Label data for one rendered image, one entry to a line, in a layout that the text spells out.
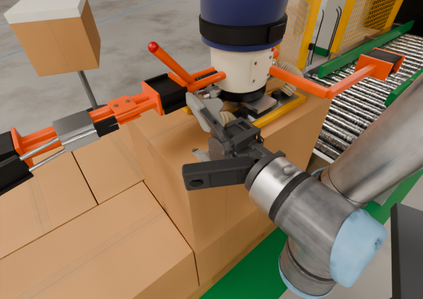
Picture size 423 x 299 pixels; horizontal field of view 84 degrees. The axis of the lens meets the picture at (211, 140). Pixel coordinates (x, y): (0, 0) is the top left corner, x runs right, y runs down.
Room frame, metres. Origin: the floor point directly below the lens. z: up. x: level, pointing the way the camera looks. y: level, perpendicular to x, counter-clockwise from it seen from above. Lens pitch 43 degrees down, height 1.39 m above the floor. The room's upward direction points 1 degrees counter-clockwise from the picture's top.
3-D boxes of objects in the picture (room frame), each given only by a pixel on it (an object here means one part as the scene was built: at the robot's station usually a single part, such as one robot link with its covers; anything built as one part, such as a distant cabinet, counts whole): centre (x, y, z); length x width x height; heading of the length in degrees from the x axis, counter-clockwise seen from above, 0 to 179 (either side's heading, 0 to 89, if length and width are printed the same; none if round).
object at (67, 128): (0.38, 0.28, 1.07); 0.07 x 0.07 x 0.04; 37
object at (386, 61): (0.64, -0.49, 1.08); 0.09 x 0.08 x 0.05; 37
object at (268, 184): (0.22, -0.10, 1.08); 0.09 x 0.05 x 0.10; 127
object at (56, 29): (1.88, 1.09, 0.82); 0.60 x 0.40 x 0.40; 17
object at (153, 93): (0.51, 0.11, 1.08); 0.10 x 0.08 x 0.06; 37
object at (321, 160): (0.92, -0.35, 0.58); 0.70 x 0.03 x 0.06; 38
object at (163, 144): (0.67, -0.06, 0.74); 0.60 x 0.40 x 0.40; 126
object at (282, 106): (0.59, -0.15, 0.98); 0.34 x 0.10 x 0.05; 127
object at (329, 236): (0.16, -0.15, 1.08); 0.12 x 0.09 x 0.10; 37
